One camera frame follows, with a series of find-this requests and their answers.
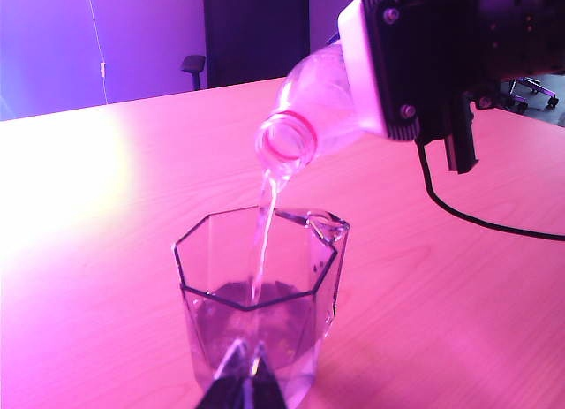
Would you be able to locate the finger of the white padded right gripper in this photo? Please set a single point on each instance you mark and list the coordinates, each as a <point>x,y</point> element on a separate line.
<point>388,73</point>

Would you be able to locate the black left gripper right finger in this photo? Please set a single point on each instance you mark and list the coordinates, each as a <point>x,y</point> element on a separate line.
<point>265,391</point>

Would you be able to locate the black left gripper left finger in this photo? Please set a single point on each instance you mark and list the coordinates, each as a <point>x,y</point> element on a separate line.
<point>225,391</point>

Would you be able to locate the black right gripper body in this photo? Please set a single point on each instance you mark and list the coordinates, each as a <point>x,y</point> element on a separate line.
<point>485,29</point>

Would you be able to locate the Nongfu Spring water bottle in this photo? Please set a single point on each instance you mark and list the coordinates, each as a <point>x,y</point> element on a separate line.
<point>318,86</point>

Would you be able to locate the transparent faceted plastic mug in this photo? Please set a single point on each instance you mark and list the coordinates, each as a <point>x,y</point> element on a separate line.
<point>220,329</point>

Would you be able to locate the chair base with castor wheels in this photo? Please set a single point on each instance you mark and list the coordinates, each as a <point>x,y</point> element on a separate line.
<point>529,91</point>

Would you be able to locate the dark door panel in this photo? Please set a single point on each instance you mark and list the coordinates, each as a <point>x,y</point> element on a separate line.
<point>256,33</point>

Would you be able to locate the black office chair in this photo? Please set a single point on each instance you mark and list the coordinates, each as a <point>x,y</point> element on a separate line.
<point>193,64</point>

